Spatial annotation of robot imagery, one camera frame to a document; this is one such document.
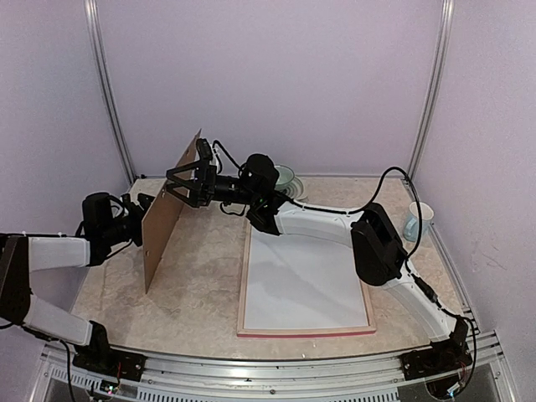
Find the brown backing board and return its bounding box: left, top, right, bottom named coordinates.
left=141, top=128, right=203, bottom=294

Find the pink wooden picture frame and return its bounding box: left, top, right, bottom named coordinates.
left=236, top=221, right=377, bottom=339

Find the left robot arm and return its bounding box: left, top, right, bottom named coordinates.
left=1, top=192, right=155, bottom=373

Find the aluminium front rail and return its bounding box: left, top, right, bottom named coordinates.
left=29, top=335, right=516, bottom=401

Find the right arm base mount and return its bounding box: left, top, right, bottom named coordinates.
left=400, top=339, right=473, bottom=381

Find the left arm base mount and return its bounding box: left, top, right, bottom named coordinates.
left=73, top=321, right=147, bottom=382

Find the green ceramic bowl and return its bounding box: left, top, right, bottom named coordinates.
left=275, top=165, right=295, bottom=190

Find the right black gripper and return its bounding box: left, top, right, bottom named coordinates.
left=165, top=159, right=257, bottom=208

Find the canyon photo print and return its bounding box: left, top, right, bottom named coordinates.
left=243, top=228, right=369, bottom=330

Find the aluminium corner post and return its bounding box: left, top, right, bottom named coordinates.
left=84, top=0, right=137, bottom=184
left=408, top=0, right=456, bottom=180

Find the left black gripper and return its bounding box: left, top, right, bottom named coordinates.
left=102, top=193, right=168, bottom=248

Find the light blue mug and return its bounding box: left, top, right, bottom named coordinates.
left=403, top=202, right=435, bottom=242

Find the left aluminium corner post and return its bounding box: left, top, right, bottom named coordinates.
left=84, top=0, right=137, bottom=184

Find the right aluminium corner post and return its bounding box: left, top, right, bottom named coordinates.
left=408, top=0, right=456, bottom=180

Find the striped ceramic plate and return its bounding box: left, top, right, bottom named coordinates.
left=276, top=177, right=308, bottom=203

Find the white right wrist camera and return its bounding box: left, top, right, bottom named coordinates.
left=195, top=138, right=214, bottom=164

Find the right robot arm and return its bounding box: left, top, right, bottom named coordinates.
left=166, top=153, right=474, bottom=372

